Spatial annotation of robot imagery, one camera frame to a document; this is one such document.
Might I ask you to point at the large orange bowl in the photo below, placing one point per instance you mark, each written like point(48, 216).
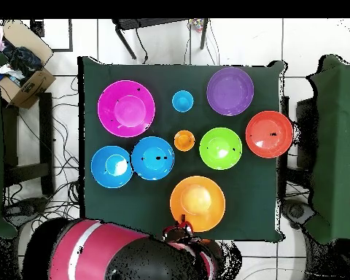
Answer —
point(197, 201)

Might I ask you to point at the blue cone-shaped bowl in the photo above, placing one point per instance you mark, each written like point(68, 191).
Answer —
point(152, 158)

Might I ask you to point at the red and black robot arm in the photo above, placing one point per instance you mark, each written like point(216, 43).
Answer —
point(105, 248)

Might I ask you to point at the dark green table cloth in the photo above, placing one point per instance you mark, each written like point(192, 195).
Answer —
point(119, 204)

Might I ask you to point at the orange cup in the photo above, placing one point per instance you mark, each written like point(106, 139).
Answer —
point(184, 140)

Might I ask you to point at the green bowl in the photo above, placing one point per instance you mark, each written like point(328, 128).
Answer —
point(220, 148)

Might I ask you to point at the blue round bowl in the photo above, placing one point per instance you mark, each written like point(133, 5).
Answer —
point(110, 167)

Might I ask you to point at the blue cup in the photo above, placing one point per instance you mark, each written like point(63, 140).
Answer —
point(182, 101)

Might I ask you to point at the large red-orange bowl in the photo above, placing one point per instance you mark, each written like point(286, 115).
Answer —
point(269, 134)

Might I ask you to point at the pink bowl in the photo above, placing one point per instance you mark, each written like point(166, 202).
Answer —
point(126, 108)

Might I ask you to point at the purple bowl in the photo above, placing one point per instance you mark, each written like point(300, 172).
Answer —
point(230, 92)

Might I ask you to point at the black chair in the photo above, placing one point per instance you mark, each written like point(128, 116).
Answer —
point(306, 134)

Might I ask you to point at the black bench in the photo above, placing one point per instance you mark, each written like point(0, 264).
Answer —
point(46, 140)

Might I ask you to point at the cardboard box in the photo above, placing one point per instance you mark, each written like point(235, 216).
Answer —
point(32, 84)

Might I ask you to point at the dark clothes pile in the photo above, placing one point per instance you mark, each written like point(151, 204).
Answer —
point(23, 62)

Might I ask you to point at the black pedestal foot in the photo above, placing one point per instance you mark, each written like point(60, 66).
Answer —
point(297, 213)
point(23, 208)

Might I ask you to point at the black metal frame table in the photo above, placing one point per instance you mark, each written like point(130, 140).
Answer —
point(151, 23)

